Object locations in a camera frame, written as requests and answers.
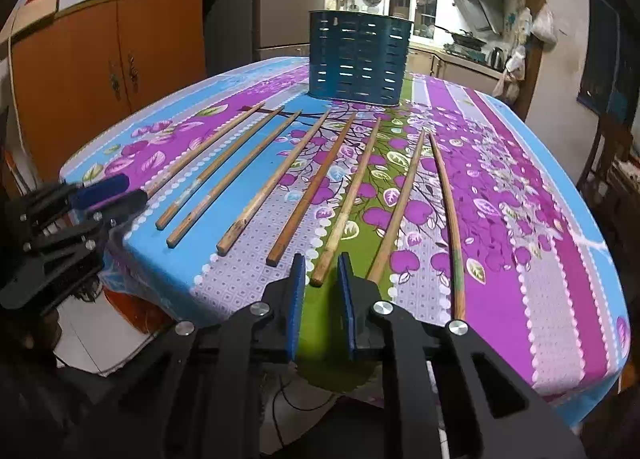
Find floral tablecloth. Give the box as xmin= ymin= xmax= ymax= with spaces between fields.
xmin=59 ymin=56 xmax=631 ymax=427

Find wooden chopstick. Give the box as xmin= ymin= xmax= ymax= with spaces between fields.
xmin=428 ymin=132 xmax=467 ymax=322
xmin=143 ymin=101 xmax=267 ymax=197
xmin=266 ymin=111 xmax=359 ymax=267
xmin=310 ymin=116 xmax=383 ymax=288
xmin=368 ymin=129 xmax=427 ymax=284
xmin=216 ymin=108 xmax=333 ymax=256
xmin=155 ymin=106 xmax=286 ymax=231
xmin=166 ymin=110 xmax=304 ymax=248

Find white plastic bag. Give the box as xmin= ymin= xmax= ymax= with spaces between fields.
xmin=530 ymin=4 xmax=558 ymax=45

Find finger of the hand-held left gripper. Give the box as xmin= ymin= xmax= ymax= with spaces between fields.
xmin=4 ymin=173 xmax=132 ymax=235
xmin=20 ymin=188 xmax=150 ymax=265

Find white cable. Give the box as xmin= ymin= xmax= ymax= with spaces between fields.
xmin=7 ymin=4 xmax=31 ymax=150

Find grey refrigerator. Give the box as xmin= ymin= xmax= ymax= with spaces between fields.
xmin=182 ymin=0 xmax=329 ymax=80

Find blue slotted utensil holder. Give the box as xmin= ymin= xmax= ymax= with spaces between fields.
xmin=307 ymin=10 xmax=414 ymax=106

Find hanging bags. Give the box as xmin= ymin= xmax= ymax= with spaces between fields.
xmin=492 ymin=46 xmax=528 ymax=100

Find black wok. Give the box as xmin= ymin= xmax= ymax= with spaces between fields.
xmin=435 ymin=24 xmax=488 ymax=47

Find wooden chair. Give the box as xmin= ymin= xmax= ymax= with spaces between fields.
xmin=575 ymin=114 xmax=636 ymax=220

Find kitchen counter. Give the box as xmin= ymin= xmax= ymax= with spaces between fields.
xmin=407 ymin=42 xmax=506 ymax=85

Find orange wooden cabinet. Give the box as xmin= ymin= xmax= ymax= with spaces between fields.
xmin=10 ymin=0 xmax=223 ymax=185

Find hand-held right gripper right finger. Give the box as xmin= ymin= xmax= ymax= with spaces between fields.
xmin=336 ymin=252 xmax=590 ymax=459

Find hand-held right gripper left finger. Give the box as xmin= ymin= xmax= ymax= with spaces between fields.
xmin=60 ymin=254 xmax=307 ymax=459

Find range hood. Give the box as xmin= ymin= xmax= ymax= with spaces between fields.
xmin=452 ymin=0 xmax=506 ymax=35

